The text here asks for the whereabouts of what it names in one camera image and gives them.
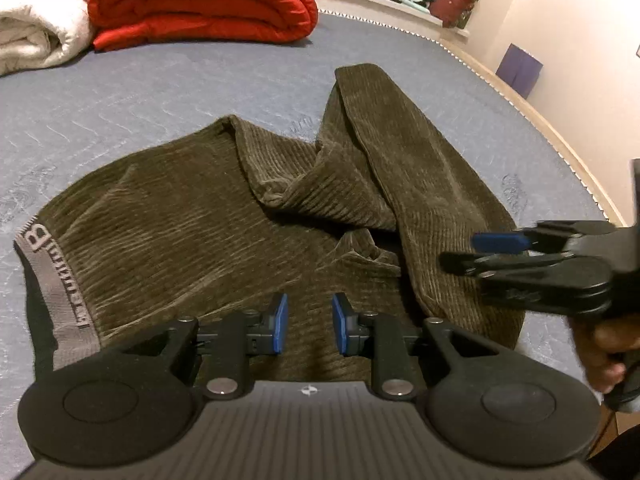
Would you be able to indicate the wooden bed frame edge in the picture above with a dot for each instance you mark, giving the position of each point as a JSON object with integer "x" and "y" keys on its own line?
{"x": 541, "y": 124}

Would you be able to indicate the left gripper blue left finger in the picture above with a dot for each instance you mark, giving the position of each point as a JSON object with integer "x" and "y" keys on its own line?
{"x": 230, "y": 344}

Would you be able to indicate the purple folder against wall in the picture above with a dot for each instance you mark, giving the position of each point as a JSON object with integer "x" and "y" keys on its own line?
{"x": 519, "y": 70}

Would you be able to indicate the grey quilted mattress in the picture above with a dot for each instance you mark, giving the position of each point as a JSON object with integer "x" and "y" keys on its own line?
{"x": 59, "y": 124}

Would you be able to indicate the white folded blanket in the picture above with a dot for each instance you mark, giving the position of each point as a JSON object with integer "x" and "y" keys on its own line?
{"x": 37, "y": 34}

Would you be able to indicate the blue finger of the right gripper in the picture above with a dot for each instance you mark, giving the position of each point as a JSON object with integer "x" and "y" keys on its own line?
{"x": 475, "y": 265}
{"x": 548, "y": 237}

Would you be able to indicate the red folded quilt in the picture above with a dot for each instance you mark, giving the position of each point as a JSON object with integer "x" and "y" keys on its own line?
{"x": 122, "y": 24}

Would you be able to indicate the person's right hand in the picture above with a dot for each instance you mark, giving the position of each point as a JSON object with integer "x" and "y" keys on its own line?
{"x": 597, "y": 344}

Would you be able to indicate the olive corduroy pants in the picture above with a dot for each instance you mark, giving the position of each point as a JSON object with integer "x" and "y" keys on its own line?
{"x": 222, "y": 219}

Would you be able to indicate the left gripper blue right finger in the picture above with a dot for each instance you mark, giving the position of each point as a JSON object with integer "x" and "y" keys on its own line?
{"x": 384, "y": 341}

